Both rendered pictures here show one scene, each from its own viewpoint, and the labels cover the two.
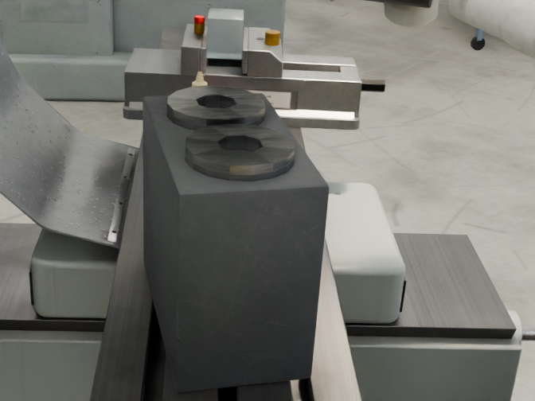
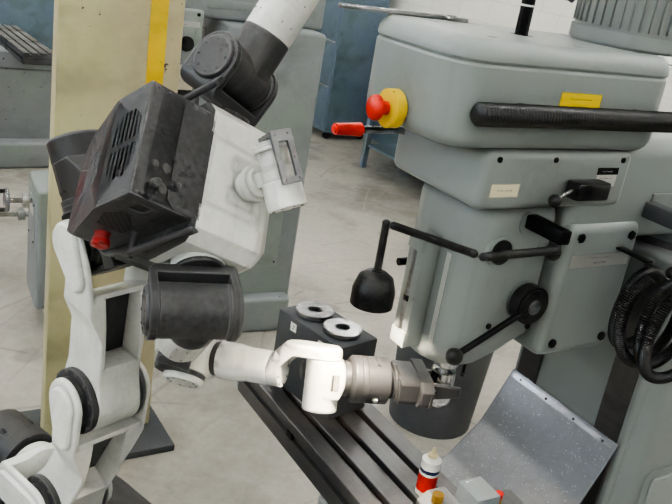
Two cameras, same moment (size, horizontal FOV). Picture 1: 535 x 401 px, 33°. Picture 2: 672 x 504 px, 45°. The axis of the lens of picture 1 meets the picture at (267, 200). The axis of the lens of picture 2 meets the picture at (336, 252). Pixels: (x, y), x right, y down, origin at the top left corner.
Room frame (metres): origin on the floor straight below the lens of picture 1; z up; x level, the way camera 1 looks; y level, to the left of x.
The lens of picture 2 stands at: (2.24, -0.82, 1.98)
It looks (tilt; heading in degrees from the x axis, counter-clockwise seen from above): 21 degrees down; 151
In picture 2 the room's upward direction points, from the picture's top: 10 degrees clockwise
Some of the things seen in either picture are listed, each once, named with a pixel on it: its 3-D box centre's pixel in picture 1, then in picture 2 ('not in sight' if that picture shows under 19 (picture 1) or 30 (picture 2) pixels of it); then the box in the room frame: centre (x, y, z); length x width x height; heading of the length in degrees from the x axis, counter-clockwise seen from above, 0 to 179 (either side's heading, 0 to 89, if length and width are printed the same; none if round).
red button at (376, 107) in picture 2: not in sight; (378, 107); (1.17, -0.19, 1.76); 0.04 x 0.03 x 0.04; 4
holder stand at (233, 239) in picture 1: (224, 223); (322, 355); (0.73, 0.04, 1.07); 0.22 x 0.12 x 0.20; 16
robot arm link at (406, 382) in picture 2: not in sight; (394, 382); (1.12, -0.02, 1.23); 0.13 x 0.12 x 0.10; 163
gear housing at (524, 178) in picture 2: not in sight; (511, 159); (1.15, 0.11, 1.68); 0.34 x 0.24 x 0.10; 94
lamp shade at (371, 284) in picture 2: not in sight; (374, 286); (1.19, -0.15, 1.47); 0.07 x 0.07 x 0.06
